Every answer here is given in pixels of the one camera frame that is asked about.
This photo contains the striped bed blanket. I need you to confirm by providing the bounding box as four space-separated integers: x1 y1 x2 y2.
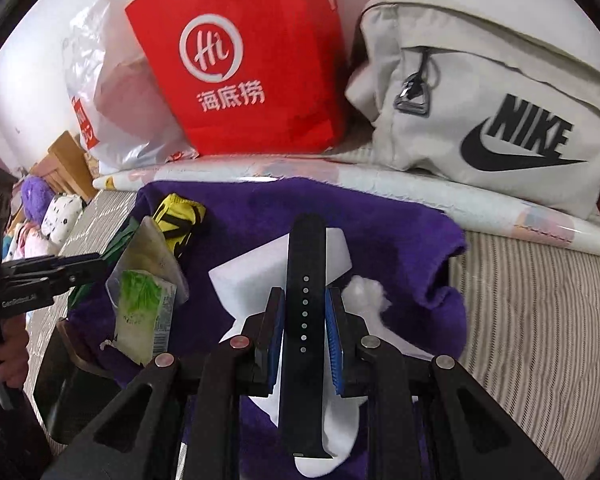
27 140 600 480

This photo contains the white cotton ball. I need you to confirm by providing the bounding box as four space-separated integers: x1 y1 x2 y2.
342 277 393 318

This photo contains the brown cardboard box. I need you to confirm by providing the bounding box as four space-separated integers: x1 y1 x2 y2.
32 131 101 201

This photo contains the white plastic shopping bag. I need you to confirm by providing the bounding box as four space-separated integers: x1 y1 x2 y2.
62 0 201 171

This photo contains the beige zip bag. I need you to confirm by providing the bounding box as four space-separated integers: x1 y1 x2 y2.
344 0 600 221

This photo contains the purple plush toy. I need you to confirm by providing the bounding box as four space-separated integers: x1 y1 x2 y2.
21 177 56 226

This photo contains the black watch strap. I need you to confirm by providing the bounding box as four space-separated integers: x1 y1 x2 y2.
277 214 336 460

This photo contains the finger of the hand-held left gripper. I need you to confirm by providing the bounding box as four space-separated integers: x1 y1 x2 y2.
2 252 118 277
2 264 108 295

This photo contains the yellow and black cloth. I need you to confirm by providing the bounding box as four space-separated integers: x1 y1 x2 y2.
151 192 207 261

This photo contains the mesh bag with green pack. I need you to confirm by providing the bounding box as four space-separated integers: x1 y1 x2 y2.
99 216 191 367

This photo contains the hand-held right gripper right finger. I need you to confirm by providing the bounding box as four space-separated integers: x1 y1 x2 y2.
325 287 566 480

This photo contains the person's left hand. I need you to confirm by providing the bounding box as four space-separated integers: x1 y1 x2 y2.
0 321 31 395

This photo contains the white sock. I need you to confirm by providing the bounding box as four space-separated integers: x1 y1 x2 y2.
220 310 433 479

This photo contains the white sponge block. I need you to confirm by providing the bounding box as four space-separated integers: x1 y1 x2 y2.
208 227 354 333

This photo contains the white dotted plush toy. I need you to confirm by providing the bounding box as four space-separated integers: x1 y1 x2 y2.
40 194 84 241

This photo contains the green foil packet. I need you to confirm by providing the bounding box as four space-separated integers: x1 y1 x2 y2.
67 217 141 311

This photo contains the pink plush toy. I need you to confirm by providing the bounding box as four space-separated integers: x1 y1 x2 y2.
2 224 49 261

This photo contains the red paper bag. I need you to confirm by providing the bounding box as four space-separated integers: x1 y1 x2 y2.
125 0 348 157

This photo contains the purple towel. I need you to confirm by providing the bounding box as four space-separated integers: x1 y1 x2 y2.
67 177 468 480

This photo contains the dark green tin box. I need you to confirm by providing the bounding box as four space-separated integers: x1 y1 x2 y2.
32 317 131 446

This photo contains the rolled white poster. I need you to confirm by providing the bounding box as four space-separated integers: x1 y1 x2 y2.
92 157 600 256

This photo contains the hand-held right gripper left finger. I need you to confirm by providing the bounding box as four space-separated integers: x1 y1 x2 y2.
40 287 286 480

